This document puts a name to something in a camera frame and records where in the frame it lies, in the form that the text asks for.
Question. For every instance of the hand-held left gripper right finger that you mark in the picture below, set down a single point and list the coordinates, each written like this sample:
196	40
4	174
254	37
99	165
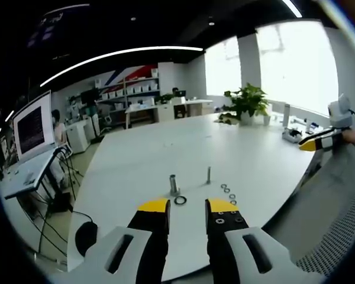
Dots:
248	254

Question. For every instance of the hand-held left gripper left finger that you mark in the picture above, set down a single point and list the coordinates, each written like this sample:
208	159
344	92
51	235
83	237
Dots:
127	254

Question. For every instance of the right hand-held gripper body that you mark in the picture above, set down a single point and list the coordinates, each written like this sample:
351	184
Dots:
340	112

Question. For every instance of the small metal washer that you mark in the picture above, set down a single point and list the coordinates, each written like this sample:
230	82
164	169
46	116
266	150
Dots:
222	187
231	202
230	196

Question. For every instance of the thick metal stud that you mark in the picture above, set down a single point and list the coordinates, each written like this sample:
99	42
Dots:
174	185

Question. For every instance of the thin threaded metal stud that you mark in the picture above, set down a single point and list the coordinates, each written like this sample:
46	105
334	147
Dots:
209	176

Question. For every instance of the person's right hand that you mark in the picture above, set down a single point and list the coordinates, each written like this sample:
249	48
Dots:
349	136

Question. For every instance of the white tray with parts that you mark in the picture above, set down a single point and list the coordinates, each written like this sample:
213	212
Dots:
291	135

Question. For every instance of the white upright box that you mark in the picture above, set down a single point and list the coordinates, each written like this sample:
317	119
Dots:
286	115

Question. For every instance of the round black object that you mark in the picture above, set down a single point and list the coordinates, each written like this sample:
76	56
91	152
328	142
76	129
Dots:
85	236

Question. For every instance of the grey mesh office chair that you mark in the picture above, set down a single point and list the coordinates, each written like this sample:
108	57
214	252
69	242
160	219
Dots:
328	207

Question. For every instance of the white plant pot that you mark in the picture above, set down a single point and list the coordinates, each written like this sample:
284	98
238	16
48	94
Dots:
247	118

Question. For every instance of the green potted plant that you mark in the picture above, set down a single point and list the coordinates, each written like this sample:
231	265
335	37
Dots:
250	99

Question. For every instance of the black tripod legs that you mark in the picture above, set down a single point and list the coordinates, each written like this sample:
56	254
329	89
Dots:
69	173

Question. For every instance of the white cabinet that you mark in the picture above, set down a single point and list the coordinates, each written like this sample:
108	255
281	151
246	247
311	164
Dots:
78	137

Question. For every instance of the white monitor stand desk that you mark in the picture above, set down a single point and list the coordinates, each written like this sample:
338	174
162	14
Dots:
26	174

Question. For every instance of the white background workbench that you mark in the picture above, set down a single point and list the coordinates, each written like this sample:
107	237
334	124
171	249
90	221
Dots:
165	108

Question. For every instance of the computer monitor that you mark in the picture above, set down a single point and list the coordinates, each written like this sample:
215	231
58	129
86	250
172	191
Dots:
32	127

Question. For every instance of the shelf with white boxes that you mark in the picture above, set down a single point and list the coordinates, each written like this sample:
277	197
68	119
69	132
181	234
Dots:
130	88

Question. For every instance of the curved ceiling light strip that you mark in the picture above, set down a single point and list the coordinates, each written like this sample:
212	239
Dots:
106	57

